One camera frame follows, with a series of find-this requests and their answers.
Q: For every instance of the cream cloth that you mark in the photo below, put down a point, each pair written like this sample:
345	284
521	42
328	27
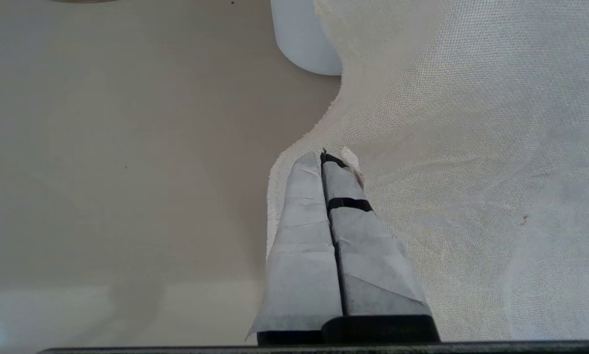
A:
471	147

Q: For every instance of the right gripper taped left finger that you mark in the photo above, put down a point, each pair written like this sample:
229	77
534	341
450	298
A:
304	255

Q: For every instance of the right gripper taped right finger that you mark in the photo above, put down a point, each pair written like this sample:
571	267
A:
373	275

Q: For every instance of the white paper cup stack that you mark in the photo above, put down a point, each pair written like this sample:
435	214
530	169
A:
301	34

